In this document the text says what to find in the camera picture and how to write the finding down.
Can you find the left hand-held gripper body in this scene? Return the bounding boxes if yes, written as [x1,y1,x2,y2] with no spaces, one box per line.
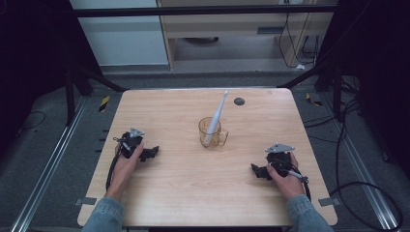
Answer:
[112,127,146,160]

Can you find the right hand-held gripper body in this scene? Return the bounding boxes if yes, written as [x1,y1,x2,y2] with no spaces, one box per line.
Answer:
[264,142,296,179]

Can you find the amber transparent cup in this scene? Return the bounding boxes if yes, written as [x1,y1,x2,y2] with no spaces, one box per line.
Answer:
[197,116,230,150]

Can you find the white electric toothbrush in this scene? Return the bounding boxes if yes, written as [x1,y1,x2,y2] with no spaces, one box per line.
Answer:
[203,89,230,146]

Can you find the person's right hand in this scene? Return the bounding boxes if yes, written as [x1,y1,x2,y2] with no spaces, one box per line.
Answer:
[266,152,306,201]

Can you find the person's left hand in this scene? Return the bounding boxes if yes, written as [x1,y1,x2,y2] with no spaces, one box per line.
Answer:
[105,140,145,199]

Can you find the black yellow striped tape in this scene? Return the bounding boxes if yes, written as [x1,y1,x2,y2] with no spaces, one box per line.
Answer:
[305,92,323,107]
[98,95,111,113]

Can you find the black metal stand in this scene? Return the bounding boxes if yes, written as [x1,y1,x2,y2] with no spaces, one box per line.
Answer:
[63,59,130,128]
[277,59,344,124]

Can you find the white cabinet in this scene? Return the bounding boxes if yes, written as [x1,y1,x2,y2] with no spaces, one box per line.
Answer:
[67,0,169,68]

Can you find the dark curtain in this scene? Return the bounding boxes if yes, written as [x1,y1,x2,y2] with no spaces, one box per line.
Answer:
[317,0,410,180]
[0,0,103,159]

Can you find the light wooden desk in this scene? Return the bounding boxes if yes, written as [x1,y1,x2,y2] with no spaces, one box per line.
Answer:
[156,0,337,72]

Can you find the black metal crossbar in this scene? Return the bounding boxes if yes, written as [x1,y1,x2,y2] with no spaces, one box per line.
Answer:
[69,5,338,17]

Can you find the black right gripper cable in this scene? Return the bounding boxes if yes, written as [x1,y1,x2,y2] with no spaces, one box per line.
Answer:
[272,162,312,203]

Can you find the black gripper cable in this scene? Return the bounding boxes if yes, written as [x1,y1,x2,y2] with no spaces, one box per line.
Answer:
[272,162,312,203]
[105,136,128,193]

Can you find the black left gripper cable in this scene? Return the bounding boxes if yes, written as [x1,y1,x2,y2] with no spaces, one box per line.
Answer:
[105,136,128,193]

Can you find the black floor cable loop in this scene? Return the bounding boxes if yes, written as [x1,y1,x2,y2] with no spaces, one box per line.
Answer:
[303,75,404,232]

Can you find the grey metal table bracket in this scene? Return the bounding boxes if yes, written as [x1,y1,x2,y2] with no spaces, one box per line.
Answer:
[73,196,98,207]
[317,196,341,208]

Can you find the aluminium floor rail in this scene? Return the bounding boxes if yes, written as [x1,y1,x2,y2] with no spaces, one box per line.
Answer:
[9,96,89,232]
[320,92,402,232]

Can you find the thin black floor cable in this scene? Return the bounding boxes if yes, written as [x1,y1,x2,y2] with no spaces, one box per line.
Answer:
[22,110,47,131]

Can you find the black hanging desk cables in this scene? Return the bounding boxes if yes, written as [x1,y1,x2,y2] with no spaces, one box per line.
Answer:
[278,0,321,70]

